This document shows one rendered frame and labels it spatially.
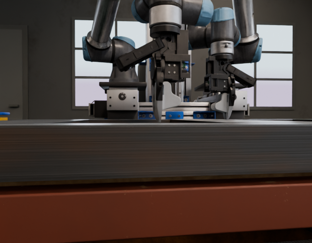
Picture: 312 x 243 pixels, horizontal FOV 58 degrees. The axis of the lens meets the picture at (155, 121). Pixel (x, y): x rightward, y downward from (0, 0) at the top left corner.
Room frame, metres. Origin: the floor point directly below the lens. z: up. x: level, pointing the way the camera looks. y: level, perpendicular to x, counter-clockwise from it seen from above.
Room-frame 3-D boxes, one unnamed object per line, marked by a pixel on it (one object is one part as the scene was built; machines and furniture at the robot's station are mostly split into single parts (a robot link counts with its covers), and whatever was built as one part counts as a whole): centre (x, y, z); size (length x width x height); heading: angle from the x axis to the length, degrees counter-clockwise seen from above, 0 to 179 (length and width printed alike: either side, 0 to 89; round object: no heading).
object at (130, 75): (1.42, 0.16, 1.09); 0.15 x 0.15 x 0.10
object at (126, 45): (1.42, 0.17, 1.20); 0.13 x 0.12 x 0.14; 113
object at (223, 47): (0.93, -0.22, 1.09); 0.08 x 0.08 x 0.05
